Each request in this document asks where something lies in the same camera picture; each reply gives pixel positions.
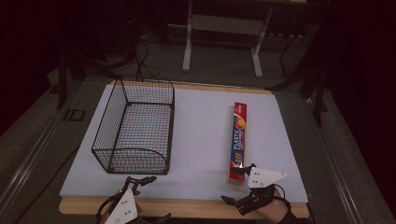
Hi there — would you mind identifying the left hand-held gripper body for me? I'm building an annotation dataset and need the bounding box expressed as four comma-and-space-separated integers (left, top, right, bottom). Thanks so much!
100, 176, 148, 224

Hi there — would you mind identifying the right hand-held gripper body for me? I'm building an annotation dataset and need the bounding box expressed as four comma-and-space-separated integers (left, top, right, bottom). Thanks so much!
234, 166, 289, 217

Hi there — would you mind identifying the red plastic wrap box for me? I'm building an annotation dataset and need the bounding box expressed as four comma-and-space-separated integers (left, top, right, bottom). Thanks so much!
226, 102, 248, 186

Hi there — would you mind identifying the black wire mesh basket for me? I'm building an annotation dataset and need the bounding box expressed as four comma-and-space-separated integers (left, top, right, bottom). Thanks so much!
91, 78, 176, 175

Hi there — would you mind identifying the person's right hand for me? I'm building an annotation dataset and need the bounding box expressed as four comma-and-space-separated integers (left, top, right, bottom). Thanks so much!
255, 188, 292, 224

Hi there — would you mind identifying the person's black sleeve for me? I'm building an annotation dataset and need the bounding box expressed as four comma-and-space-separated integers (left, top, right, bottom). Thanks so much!
277, 201, 316, 224

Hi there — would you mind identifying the white table mat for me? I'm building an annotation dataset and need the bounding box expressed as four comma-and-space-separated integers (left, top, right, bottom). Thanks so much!
59, 84, 309, 203

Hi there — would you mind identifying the black metal stand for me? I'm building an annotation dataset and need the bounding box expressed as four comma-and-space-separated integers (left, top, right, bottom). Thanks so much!
55, 50, 123, 110
266, 59, 330, 127

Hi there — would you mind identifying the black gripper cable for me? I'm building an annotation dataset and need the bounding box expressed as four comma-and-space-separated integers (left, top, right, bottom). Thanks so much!
94, 192, 123, 222
273, 184, 291, 209

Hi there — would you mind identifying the grey metal floor rail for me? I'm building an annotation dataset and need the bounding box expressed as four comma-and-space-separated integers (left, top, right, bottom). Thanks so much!
0, 104, 68, 216
303, 98, 365, 224

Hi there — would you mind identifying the thin black floor cable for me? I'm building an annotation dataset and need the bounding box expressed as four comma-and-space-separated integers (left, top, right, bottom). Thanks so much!
13, 148, 79, 224

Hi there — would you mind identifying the black floor bracket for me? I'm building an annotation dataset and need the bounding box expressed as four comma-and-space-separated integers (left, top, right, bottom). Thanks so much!
64, 108, 86, 122

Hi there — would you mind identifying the black cable bundle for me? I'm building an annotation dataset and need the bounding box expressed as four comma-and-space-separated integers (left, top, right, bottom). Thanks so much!
134, 39, 176, 91

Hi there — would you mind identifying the white metal desk frame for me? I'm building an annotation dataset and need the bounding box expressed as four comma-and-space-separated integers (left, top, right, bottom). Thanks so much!
181, 0, 276, 79

